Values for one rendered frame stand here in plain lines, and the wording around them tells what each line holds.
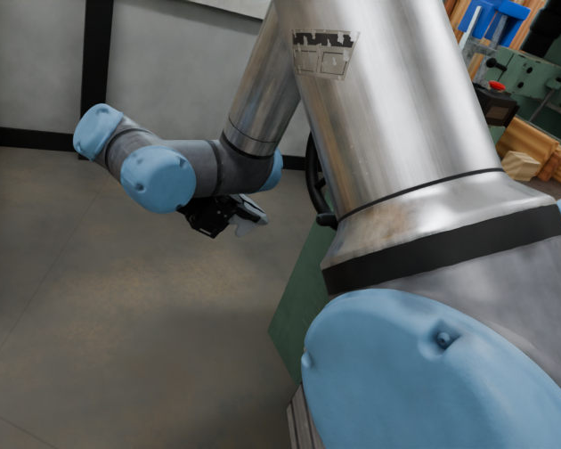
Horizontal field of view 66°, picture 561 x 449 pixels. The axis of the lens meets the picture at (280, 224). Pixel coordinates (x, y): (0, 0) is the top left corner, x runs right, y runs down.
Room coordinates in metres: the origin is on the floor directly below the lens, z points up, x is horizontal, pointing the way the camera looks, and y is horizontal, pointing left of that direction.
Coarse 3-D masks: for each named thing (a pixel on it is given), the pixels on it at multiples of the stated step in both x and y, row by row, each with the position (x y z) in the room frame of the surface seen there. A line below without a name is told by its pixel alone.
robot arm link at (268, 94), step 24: (264, 24) 0.50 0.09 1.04; (264, 48) 0.49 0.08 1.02; (264, 72) 0.49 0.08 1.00; (288, 72) 0.49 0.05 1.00; (240, 96) 0.50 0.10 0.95; (264, 96) 0.49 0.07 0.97; (288, 96) 0.50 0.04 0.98; (240, 120) 0.50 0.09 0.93; (264, 120) 0.49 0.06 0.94; (288, 120) 0.52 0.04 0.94; (216, 144) 0.51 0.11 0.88; (240, 144) 0.50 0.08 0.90; (264, 144) 0.50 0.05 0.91; (240, 168) 0.50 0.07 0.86; (264, 168) 0.53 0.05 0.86; (216, 192) 0.49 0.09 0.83; (240, 192) 0.52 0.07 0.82
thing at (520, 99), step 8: (512, 96) 1.19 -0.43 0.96; (520, 96) 1.18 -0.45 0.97; (520, 104) 1.17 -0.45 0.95; (528, 104) 1.16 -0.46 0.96; (536, 104) 1.14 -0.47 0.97; (520, 112) 1.16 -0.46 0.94; (528, 112) 1.15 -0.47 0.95; (544, 112) 1.12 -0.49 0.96; (552, 112) 1.11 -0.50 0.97; (528, 120) 1.14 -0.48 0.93; (536, 120) 1.12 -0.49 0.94; (544, 120) 1.11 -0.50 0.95; (552, 120) 1.10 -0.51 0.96; (560, 120) 1.09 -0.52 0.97; (544, 128) 1.10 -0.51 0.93; (552, 128) 1.09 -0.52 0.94; (560, 128) 1.08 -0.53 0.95; (560, 136) 1.07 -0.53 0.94
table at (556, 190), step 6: (516, 180) 0.76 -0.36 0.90; (534, 180) 0.79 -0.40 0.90; (540, 180) 0.81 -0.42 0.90; (552, 180) 0.84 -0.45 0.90; (528, 186) 0.75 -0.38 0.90; (534, 186) 0.76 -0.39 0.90; (540, 186) 0.77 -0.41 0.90; (546, 186) 0.78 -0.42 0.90; (552, 186) 0.80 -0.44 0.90; (558, 186) 0.81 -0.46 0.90; (546, 192) 0.75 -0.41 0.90; (552, 192) 0.76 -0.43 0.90; (558, 192) 0.77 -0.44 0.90; (558, 198) 0.75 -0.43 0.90
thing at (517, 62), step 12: (504, 48) 1.00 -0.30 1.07; (504, 60) 0.99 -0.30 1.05; (516, 60) 0.97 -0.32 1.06; (528, 60) 0.95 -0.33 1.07; (540, 60) 1.00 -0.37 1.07; (492, 72) 0.99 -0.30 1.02; (504, 72) 0.97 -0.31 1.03; (516, 72) 0.95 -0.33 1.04; (528, 72) 0.96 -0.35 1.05; (540, 72) 0.99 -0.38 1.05; (552, 72) 1.01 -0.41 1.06; (504, 84) 0.96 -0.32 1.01; (516, 84) 0.96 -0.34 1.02; (528, 84) 0.98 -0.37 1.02; (540, 84) 1.00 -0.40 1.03; (528, 96) 1.00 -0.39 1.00; (540, 96) 1.02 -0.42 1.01
